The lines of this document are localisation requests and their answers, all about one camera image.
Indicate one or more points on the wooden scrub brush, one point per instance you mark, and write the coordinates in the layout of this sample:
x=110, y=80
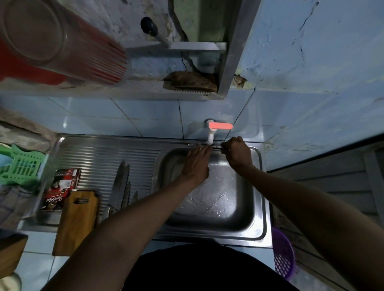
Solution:
x=192, y=81

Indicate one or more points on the wooden knife block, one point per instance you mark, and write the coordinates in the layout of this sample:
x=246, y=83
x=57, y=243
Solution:
x=12, y=254

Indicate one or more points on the small wooden cutting board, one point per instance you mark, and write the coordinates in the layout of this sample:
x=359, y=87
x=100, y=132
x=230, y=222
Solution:
x=75, y=228

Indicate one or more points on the person's left forearm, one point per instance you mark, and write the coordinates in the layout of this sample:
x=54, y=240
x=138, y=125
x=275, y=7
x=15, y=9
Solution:
x=120, y=233

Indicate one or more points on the red plastic cup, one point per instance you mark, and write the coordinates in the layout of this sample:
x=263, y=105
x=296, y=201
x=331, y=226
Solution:
x=24, y=72

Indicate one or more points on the purple plastic basket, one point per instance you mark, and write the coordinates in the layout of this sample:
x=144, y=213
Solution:
x=283, y=257

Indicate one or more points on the grey slatted wooden door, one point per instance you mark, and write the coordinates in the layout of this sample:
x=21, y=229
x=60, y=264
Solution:
x=327, y=189

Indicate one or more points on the red black sachet pack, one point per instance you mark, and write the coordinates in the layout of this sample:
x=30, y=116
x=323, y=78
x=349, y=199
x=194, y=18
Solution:
x=61, y=189

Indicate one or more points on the knives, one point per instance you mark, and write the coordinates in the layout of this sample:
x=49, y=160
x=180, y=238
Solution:
x=216, y=147

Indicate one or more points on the person's black clothing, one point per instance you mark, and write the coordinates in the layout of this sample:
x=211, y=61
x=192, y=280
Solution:
x=210, y=269

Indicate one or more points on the person's right forearm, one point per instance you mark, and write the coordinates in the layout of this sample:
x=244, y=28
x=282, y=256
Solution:
x=324, y=222

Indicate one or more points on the stainless steel sink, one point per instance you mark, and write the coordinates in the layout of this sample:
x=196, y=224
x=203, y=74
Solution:
x=90, y=156

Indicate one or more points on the person's right hand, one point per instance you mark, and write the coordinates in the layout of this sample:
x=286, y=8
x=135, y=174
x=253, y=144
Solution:
x=238, y=154

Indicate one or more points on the person's left hand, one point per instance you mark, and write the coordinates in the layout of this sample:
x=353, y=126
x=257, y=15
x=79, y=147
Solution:
x=196, y=166

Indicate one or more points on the green plastic basket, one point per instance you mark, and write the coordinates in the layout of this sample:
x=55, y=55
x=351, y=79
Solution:
x=22, y=166

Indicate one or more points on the checked dishcloth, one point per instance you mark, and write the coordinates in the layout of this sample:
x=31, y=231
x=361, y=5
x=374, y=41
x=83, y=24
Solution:
x=15, y=207

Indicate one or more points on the red striped drinking glass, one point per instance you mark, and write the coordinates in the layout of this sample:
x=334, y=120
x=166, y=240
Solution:
x=75, y=48

